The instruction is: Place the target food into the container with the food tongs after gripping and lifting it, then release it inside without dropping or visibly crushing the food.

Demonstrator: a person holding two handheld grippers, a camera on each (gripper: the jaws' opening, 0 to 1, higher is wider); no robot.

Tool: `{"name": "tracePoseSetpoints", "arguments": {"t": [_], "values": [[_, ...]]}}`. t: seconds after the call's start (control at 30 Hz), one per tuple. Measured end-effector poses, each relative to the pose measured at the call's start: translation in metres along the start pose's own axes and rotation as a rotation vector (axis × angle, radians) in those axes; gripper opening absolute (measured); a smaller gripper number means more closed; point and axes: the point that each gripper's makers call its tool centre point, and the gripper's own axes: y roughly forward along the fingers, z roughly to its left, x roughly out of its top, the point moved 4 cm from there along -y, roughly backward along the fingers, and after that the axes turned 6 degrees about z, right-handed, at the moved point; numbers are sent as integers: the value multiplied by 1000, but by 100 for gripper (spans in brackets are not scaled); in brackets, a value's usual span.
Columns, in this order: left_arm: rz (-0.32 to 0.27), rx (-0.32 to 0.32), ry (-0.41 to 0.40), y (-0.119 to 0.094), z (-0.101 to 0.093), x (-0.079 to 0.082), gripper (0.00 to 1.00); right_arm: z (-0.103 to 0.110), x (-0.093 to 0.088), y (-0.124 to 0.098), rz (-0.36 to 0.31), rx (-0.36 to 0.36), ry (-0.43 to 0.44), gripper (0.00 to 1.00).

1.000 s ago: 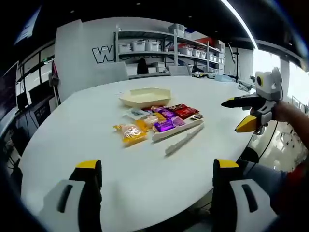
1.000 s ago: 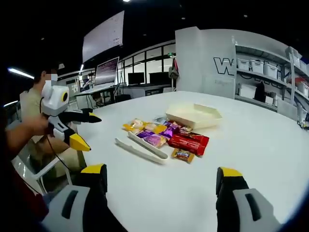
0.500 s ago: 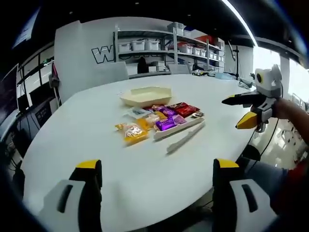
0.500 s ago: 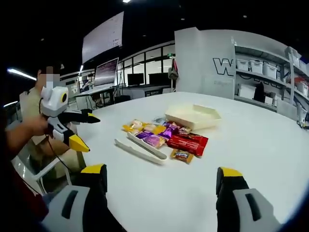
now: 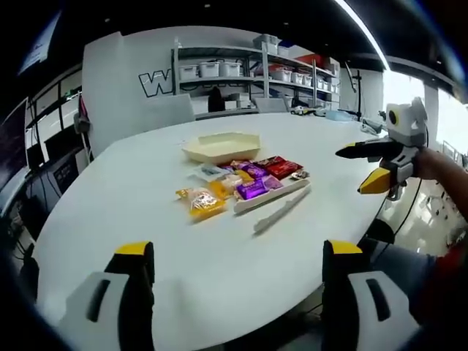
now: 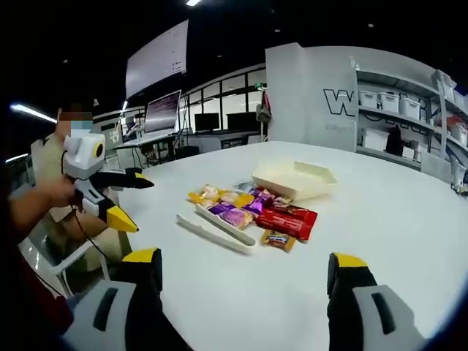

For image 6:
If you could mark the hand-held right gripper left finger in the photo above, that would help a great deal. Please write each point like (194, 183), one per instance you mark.
(109, 314)

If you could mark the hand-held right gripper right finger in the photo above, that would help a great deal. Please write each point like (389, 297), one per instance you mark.
(369, 314)

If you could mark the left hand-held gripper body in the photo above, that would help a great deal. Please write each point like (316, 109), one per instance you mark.
(82, 157)

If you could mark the white food tongs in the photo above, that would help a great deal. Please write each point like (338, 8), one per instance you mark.
(219, 232)

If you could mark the pile of purple yellow food packets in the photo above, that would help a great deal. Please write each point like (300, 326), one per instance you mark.
(234, 208)

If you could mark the small orange food packet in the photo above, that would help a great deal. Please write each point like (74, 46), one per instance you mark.
(278, 240)

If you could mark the silver food packet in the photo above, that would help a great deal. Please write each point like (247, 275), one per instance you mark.
(243, 184)

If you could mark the large red food packet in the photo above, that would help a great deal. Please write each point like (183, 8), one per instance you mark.
(287, 221)

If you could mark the small brown food packet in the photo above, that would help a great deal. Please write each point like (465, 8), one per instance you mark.
(282, 201)

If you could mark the cream rectangular container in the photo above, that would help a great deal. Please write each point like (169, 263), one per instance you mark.
(292, 179)

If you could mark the person's left hand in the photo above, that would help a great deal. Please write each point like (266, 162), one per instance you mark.
(62, 194)

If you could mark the white background desk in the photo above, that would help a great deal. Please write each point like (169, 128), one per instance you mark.
(153, 140)

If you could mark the white plastic chair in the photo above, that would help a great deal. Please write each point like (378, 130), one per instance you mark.
(62, 263)

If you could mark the bright standing monitor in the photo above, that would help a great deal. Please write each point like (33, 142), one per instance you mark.
(162, 111)

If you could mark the person's dark red clothing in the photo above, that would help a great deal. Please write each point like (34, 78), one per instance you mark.
(25, 300)

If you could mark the black computer monitor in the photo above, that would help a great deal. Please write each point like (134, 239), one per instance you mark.
(241, 120)
(207, 121)

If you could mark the large hanging white screen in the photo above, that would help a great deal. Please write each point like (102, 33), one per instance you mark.
(157, 58)

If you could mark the hanging grey bag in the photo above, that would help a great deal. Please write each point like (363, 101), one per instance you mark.
(262, 113)

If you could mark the grey storage shelf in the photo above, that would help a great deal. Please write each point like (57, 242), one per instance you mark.
(431, 128)

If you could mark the white lettered partition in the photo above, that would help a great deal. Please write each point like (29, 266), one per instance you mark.
(311, 102)

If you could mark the white storage box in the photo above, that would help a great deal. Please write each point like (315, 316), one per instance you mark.
(409, 107)
(389, 101)
(368, 99)

